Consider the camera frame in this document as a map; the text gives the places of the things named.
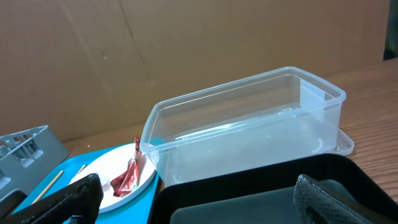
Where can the black plastic tray bin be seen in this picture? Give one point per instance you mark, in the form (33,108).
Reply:
(275,177)

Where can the grey dishwasher rack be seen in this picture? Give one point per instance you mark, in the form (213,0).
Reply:
(27,157)

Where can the large white plate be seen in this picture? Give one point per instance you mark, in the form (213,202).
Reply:
(109,166)

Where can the red sauce packet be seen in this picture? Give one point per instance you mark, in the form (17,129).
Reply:
(128,180)

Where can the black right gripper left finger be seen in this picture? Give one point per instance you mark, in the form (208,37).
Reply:
(78,202)

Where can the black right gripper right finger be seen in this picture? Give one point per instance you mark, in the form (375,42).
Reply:
(317,203)

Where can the clear plastic bin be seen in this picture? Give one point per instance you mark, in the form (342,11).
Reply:
(276,116)

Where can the teal serving tray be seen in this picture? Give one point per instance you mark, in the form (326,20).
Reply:
(136,211)

